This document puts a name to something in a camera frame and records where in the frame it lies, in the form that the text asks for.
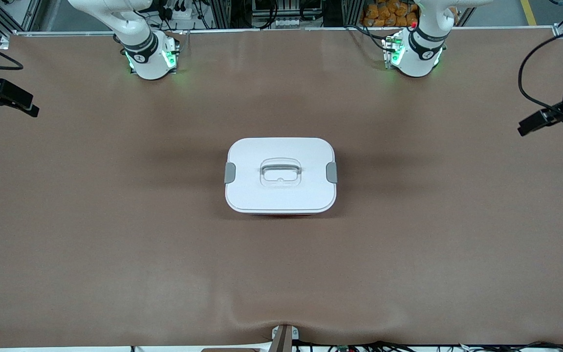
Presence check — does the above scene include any brown table mat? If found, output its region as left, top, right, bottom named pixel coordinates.
left=0, top=27, right=563, bottom=349

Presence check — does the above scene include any white power strip with plugs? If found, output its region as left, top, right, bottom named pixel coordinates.
left=157, top=0, right=196, bottom=20

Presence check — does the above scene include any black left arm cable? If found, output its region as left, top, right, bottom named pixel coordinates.
left=518, top=23, right=563, bottom=125

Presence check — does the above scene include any white multi-socket strip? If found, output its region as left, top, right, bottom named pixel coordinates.
left=269, top=17, right=306, bottom=29

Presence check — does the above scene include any pink plastic storage box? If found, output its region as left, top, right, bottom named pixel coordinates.
left=250, top=211, right=319, bottom=217

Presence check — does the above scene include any orange packaged goods pile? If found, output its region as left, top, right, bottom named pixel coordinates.
left=362, top=0, right=419, bottom=27

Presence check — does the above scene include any white box lid with handle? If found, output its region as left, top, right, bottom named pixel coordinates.
left=225, top=137, right=337, bottom=215

